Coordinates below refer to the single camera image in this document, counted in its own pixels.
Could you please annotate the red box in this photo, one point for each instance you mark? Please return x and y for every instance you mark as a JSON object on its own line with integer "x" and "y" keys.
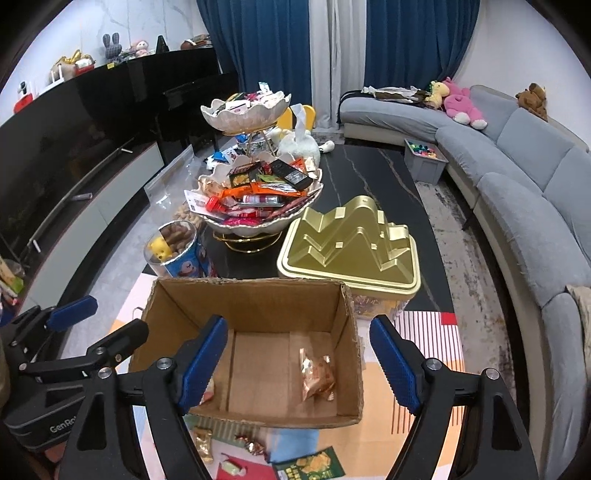
{"x": 84, "y": 68}

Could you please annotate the small heap of snack packets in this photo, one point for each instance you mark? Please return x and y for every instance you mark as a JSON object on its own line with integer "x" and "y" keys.
{"x": 251, "y": 99}

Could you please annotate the brown cardboard box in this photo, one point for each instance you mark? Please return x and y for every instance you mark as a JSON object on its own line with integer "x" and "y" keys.
{"x": 258, "y": 304}

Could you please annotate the green snack packet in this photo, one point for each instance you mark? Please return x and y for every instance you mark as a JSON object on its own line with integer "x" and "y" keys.
{"x": 314, "y": 466}

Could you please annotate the white router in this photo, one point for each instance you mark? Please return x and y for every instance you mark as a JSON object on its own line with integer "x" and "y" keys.
{"x": 57, "y": 74}

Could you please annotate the white plush tissue holder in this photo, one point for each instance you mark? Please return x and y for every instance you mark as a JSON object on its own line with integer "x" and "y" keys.
{"x": 298, "y": 145}

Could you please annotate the grey patterned rug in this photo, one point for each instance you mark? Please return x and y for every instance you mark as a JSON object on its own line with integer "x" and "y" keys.
{"x": 471, "y": 277}

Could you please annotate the white two-tier bowl stand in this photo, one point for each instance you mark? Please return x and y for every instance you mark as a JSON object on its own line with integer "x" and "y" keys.
{"x": 240, "y": 225}

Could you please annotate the grey rabbit plush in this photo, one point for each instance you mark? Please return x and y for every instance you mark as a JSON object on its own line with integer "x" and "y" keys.
{"x": 111, "y": 46}

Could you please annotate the orange gold snack packet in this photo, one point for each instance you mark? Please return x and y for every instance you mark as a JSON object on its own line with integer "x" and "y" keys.
{"x": 316, "y": 376}

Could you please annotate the green white candy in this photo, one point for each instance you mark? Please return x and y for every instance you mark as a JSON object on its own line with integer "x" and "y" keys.
{"x": 233, "y": 468}

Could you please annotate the black upright piano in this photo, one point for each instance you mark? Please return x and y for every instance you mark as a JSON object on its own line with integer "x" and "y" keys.
{"x": 184, "y": 78}

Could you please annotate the black metronome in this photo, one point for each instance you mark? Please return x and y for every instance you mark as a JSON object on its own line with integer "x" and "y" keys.
{"x": 161, "y": 44}

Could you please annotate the black curved television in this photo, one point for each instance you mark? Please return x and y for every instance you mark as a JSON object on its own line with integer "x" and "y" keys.
{"x": 55, "y": 152}

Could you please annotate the yellow child chair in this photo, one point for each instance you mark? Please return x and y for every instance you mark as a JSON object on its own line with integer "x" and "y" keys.
{"x": 286, "y": 119}

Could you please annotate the clear plastic bag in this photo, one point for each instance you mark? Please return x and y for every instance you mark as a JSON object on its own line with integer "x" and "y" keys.
{"x": 166, "y": 180}

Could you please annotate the blue curtain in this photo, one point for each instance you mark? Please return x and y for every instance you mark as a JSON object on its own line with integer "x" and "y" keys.
{"x": 258, "y": 41}
{"x": 415, "y": 41}

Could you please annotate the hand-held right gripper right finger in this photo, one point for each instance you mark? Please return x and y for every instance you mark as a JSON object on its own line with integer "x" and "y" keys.
{"x": 395, "y": 364}

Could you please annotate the brown plush toy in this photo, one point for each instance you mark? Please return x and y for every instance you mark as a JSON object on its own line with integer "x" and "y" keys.
{"x": 534, "y": 99}

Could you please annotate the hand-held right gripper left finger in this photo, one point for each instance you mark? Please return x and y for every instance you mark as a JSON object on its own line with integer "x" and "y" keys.
{"x": 203, "y": 360}

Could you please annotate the pile of mixed snack packets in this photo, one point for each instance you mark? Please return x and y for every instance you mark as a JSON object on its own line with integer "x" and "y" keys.
{"x": 263, "y": 189}

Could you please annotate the pink doll plush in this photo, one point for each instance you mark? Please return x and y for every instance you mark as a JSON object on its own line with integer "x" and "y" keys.
{"x": 141, "y": 47}

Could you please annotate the yellow green plush toy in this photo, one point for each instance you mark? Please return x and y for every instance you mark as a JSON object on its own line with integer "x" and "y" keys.
{"x": 436, "y": 92}

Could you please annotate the brown bag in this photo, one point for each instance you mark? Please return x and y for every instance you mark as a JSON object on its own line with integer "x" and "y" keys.
{"x": 196, "y": 42}

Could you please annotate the white sheer curtain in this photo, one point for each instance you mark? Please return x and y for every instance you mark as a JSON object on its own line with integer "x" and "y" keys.
{"x": 339, "y": 46}

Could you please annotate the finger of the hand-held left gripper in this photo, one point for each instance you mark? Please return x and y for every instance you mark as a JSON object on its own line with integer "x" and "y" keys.
{"x": 71, "y": 307}
{"x": 115, "y": 344}

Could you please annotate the beige blanket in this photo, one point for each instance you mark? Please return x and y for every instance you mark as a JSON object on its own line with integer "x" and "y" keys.
{"x": 579, "y": 304}

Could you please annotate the grey storage bin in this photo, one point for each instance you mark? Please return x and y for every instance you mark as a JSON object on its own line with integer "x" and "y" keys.
{"x": 422, "y": 161}

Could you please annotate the clear snack jar blue label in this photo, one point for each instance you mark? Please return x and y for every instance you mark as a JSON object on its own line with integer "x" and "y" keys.
{"x": 184, "y": 258}

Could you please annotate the grey corner sofa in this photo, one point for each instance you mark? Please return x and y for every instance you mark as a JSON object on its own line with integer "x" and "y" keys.
{"x": 521, "y": 221}

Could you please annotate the white camera on red base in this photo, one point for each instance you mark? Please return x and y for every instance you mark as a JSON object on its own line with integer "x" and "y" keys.
{"x": 22, "y": 92}

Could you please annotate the colourful patchwork tablecloth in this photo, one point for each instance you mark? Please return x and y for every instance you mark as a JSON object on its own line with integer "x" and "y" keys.
{"x": 434, "y": 327}

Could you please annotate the pink plush toy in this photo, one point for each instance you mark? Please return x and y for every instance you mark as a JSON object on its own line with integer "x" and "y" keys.
{"x": 457, "y": 104}

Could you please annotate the gold ornament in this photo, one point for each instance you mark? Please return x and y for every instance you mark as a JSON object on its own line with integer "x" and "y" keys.
{"x": 74, "y": 57}

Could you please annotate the gold rectangular snack packet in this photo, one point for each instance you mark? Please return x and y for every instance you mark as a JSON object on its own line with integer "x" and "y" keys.
{"x": 203, "y": 441}

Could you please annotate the yellow bear toy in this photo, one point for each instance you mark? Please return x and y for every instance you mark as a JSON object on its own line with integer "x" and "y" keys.
{"x": 159, "y": 249}

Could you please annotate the bag of peanuts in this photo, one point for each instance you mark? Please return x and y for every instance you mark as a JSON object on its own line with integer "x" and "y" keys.
{"x": 187, "y": 214}

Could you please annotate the gold twisted wrapper candy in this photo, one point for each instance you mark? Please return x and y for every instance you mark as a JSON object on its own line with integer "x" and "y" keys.
{"x": 251, "y": 445}

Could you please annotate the gold mountain-shaped lidded box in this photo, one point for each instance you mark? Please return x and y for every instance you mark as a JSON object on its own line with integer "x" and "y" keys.
{"x": 351, "y": 240}

